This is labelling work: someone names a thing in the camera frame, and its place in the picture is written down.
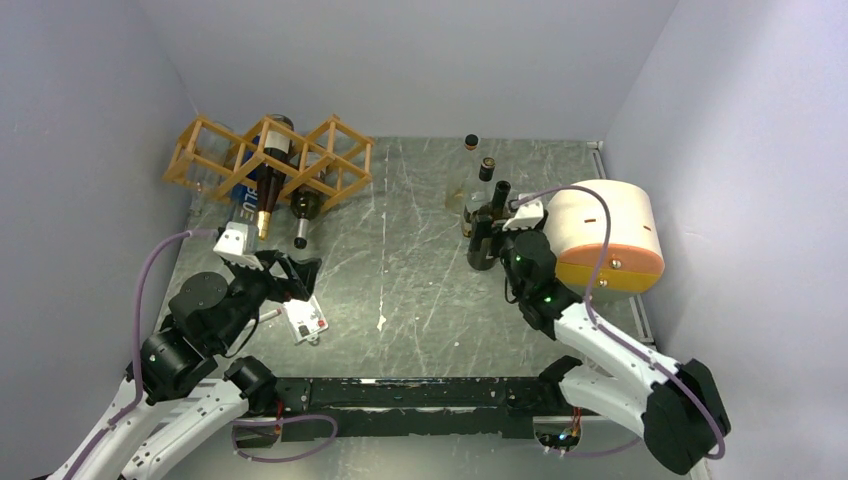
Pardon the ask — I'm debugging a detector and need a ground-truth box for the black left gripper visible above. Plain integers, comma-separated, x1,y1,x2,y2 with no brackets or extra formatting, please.
214,248,322,349

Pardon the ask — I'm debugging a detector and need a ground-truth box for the dark green wine bottle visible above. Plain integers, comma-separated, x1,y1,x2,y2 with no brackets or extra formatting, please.
466,180,512,271

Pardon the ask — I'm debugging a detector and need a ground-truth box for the clear whisky bottle black label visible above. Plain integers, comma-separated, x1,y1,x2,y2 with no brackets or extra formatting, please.
461,157,496,238

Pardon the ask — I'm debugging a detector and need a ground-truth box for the clear round glass bottle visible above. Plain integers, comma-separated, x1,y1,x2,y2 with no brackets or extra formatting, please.
444,133,480,215

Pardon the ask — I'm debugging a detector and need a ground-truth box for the dark bottle silver cap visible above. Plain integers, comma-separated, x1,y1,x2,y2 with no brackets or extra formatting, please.
290,186,323,249

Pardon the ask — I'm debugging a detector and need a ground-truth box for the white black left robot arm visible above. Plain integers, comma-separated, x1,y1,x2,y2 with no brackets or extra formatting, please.
51,250,322,479

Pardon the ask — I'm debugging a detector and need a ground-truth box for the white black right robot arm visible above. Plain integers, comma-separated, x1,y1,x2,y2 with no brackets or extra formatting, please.
468,214,731,474

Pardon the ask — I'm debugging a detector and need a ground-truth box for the blue labelled clear bottle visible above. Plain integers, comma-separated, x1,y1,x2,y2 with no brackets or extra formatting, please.
225,148,261,230

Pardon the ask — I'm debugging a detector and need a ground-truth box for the red wine bottle gold cap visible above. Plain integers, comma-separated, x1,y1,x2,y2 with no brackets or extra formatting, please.
256,130,292,240

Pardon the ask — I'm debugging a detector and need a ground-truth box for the wooden wine rack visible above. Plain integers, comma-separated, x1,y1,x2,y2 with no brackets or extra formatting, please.
163,115,375,212

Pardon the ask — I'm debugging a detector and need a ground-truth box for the clear plastic blister package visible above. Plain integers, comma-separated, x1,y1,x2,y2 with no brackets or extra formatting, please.
282,296,329,346

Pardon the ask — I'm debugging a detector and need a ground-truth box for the white pink marker pen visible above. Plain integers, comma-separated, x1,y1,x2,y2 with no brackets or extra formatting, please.
256,308,283,324

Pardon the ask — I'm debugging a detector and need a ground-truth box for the cream orange cylindrical drawer box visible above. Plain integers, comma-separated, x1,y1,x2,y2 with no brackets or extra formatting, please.
543,179,665,301

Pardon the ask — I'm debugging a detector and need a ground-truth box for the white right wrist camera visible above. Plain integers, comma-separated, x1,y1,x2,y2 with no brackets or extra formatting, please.
502,199,545,231

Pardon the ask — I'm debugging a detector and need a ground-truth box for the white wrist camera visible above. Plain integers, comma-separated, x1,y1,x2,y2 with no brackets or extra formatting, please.
213,221,264,270
502,199,545,231

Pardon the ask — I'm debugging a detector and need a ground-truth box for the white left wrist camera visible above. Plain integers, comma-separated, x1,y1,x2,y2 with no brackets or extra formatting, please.
213,221,264,270

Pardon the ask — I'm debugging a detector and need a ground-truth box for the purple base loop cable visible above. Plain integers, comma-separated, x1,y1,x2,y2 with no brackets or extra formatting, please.
230,414,339,465

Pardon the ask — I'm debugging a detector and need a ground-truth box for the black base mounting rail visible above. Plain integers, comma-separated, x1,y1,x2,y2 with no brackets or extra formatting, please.
247,356,581,441

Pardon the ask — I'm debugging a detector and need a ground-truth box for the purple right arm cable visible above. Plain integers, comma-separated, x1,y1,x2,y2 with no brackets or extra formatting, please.
510,184,727,462

